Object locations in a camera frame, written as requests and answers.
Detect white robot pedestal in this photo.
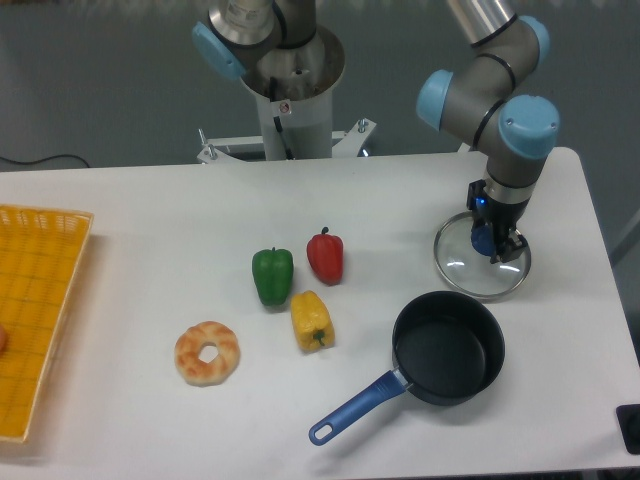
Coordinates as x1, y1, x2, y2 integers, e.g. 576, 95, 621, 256
193, 24, 376, 161

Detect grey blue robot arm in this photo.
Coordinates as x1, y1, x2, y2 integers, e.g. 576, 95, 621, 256
191, 1, 560, 263

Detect black saucepan blue handle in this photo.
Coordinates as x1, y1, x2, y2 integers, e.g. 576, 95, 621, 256
308, 291, 506, 446

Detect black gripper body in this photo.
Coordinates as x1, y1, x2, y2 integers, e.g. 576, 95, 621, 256
466, 179, 531, 238

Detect bagel bread ring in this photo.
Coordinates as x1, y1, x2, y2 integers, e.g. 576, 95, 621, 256
173, 320, 241, 387

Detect yellow bell pepper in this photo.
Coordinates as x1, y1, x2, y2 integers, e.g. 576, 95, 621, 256
290, 291, 335, 352

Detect green bell pepper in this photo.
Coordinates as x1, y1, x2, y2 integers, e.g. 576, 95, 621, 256
251, 247, 294, 307

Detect yellow woven basket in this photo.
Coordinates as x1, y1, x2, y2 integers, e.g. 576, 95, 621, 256
1, 204, 94, 443

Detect red bell pepper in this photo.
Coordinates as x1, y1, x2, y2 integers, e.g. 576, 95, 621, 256
306, 227, 344, 285

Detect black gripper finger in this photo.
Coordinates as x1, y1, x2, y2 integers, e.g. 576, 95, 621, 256
470, 224, 495, 256
491, 229, 529, 264

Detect black device table corner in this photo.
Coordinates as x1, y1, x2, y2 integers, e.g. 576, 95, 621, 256
616, 404, 640, 455

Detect black cable on floor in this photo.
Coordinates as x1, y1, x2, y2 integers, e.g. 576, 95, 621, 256
0, 153, 91, 168

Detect glass lid blue knob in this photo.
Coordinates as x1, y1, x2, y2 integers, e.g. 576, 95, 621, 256
433, 212, 531, 302

